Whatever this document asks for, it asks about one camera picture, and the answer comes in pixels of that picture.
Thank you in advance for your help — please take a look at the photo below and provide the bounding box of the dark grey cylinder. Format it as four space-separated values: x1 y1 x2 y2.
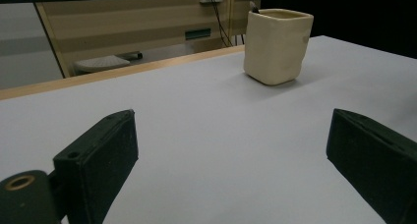
117 51 144 62

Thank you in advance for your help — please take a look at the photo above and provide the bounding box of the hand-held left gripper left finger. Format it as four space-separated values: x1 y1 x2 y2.
53 109 140 224

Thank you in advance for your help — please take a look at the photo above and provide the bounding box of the dark green flat box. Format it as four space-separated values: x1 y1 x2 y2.
184 28 212 41

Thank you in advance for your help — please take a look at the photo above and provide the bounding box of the cream square ceramic cup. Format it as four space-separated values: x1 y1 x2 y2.
243 8 315 86

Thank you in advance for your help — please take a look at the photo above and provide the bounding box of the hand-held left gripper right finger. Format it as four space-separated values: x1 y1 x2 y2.
326 108 417 224

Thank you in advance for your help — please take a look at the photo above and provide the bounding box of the black curtain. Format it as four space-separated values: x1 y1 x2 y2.
260 0 417 60

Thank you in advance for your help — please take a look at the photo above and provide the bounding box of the black cable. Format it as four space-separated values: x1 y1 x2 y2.
206 0 246 48

